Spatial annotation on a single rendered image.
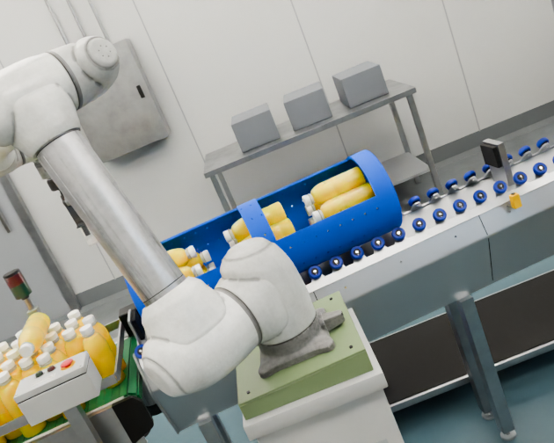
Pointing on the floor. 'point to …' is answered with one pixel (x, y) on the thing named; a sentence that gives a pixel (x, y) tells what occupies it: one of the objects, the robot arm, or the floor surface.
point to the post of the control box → (82, 425)
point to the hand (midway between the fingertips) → (89, 234)
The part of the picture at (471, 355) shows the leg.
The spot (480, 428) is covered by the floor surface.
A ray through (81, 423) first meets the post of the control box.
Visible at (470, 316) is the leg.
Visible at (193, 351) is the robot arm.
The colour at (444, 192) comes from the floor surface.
